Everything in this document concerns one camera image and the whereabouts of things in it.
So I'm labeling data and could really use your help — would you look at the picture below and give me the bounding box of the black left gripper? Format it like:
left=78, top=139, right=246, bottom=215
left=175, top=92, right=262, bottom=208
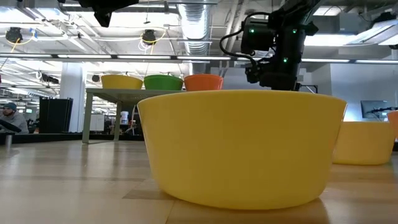
left=77, top=0, right=139, bottom=28

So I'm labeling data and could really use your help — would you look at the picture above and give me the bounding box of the yellow plastic mini bowl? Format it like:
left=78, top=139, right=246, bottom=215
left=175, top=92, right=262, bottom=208
left=136, top=89, right=348, bottom=211
left=332, top=121, right=396, bottom=166
left=101, top=74, right=144, bottom=90

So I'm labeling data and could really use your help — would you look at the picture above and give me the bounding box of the orange plastic mini bowl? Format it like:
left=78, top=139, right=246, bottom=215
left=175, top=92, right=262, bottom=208
left=387, top=110, right=398, bottom=139
left=183, top=73, right=224, bottom=91

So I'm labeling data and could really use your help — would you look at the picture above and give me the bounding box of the green plastic mini bowl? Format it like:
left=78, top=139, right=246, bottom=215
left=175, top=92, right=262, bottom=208
left=143, top=74, right=184, bottom=91

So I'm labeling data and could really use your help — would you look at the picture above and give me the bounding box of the long ceiling light strip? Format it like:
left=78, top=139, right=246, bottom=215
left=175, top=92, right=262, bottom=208
left=0, top=53, right=233, bottom=62
left=300, top=57, right=398, bottom=65

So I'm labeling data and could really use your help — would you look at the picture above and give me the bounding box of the white ceiling light panel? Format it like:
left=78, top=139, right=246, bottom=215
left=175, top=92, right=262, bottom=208
left=304, top=19, right=398, bottom=47

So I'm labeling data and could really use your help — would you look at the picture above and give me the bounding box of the pale green metal shelf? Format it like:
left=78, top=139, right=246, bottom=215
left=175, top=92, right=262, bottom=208
left=82, top=88, right=187, bottom=144

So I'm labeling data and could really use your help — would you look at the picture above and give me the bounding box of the white room pillar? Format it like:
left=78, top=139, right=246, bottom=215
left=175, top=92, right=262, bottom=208
left=59, top=62, right=86, bottom=134

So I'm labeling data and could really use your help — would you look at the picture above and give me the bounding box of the black room partition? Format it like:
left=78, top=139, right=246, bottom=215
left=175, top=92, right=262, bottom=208
left=39, top=97, right=74, bottom=134

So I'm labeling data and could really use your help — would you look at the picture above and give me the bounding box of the person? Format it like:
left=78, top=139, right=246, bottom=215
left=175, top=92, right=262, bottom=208
left=0, top=101, right=29, bottom=134

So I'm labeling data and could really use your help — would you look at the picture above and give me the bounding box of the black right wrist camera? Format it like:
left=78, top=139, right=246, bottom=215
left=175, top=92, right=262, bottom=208
left=241, top=17, right=276, bottom=55

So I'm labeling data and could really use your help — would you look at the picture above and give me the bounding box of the black ceiling cable reel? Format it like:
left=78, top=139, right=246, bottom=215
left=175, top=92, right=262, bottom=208
left=141, top=29, right=157, bottom=44
left=5, top=27, right=23, bottom=44

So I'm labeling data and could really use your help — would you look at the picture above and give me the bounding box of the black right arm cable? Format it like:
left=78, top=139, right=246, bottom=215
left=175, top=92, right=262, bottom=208
left=219, top=11, right=272, bottom=68

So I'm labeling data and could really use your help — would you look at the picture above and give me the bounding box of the silver ventilation duct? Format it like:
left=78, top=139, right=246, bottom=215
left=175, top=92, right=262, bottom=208
left=176, top=0, right=213, bottom=75

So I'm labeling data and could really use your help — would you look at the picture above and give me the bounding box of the black table edge rail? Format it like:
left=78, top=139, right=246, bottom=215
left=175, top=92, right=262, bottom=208
left=0, top=133, right=144, bottom=145

